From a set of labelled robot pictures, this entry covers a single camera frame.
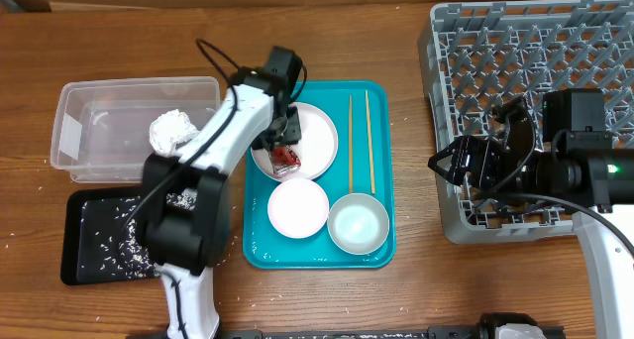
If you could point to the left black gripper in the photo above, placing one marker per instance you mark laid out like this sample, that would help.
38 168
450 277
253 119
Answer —
291 130

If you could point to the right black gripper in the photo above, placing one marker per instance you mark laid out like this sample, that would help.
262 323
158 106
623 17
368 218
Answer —
481 148

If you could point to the red foil snack wrapper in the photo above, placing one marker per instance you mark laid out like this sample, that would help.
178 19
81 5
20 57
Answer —
283 160

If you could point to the large pink plate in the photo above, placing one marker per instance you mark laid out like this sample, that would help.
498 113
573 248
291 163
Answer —
317 148

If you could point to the wooden chopstick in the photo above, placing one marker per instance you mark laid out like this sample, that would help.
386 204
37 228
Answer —
351 143
370 143

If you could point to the small pink rice bowl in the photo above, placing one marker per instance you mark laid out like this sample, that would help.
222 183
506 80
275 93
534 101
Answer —
298 208

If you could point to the white tissue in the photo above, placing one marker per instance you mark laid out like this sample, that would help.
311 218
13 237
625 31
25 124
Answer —
169 130

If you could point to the grey bowl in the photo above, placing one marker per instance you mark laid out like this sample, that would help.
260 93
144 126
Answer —
358 224

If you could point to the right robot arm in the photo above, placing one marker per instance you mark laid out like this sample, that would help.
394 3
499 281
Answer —
569 162

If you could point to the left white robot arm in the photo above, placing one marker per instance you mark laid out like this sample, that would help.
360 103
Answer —
183 219

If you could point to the grey dishwasher rack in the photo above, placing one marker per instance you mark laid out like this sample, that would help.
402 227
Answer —
475 56

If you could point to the clear plastic bin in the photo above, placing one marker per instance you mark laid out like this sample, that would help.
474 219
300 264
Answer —
101 127

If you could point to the black tray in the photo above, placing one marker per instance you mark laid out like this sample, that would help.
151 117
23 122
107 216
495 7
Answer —
68 267

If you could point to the black rail at table edge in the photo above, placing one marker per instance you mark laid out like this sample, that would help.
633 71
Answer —
490 325

